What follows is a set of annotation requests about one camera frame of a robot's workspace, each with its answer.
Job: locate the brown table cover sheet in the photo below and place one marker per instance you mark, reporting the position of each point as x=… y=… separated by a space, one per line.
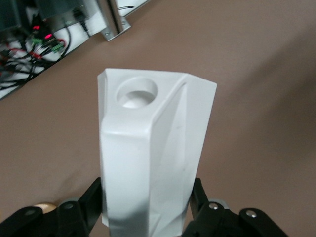
x=247 y=98

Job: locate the white angular cup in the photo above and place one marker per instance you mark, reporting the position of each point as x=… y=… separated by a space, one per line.
x=148 y=160

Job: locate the aluminium camera mount post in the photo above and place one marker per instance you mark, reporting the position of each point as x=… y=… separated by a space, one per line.
x=114 y=22

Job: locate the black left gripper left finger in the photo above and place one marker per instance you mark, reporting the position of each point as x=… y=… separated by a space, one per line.
x=61 y=219

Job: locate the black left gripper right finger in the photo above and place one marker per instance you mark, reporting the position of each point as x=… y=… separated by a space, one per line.
x=222 y=219

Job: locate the grey electronics box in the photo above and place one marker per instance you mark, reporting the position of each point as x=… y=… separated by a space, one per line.
x=64 y=10

